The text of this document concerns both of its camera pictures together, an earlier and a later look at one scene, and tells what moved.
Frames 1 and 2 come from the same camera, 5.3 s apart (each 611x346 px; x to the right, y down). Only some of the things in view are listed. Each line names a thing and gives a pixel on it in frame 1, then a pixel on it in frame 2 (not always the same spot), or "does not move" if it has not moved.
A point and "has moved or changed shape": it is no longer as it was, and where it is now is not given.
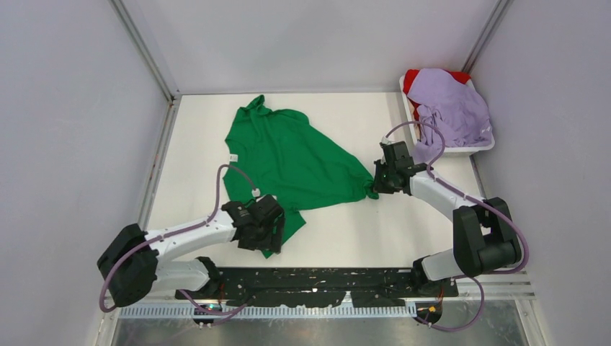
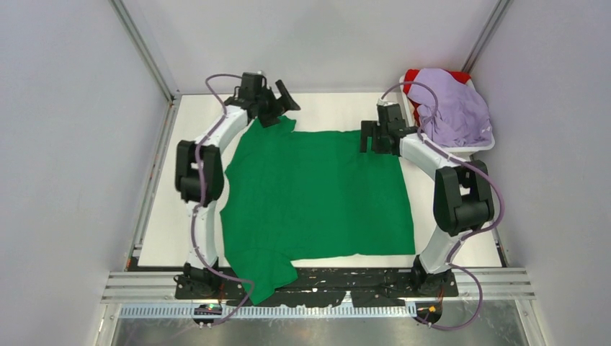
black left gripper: x=270 y=243 -> x=285 y=102
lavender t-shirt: x=454 y=107 does not move
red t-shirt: x=411 y=75 does not move
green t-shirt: x=280 y=153 has moved or changed shape
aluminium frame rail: x=172 y=98 does not move
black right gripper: x=378 y=187 -> x=370 y=129
